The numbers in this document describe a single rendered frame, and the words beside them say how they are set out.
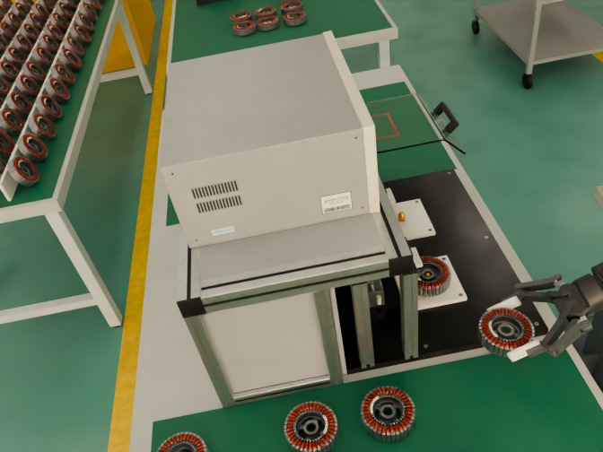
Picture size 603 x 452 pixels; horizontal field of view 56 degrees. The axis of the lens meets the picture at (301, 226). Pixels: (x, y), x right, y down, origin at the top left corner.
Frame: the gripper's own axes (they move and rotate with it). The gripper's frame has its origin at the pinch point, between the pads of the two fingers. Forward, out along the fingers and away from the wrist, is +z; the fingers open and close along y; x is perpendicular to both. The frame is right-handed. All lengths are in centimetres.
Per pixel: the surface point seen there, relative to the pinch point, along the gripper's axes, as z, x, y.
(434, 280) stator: 10.7, 0.7, -22.0
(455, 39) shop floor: -42, 115, -313
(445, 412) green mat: 18.7, 1.4, 10.9
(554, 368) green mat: -4.5, 12.9, 4.8
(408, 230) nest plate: 12.6, 0.9, -42.5
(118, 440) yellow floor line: 146, 22, -39
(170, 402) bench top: 73, -25, -3
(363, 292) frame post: 18.5, -29.0, -1.9
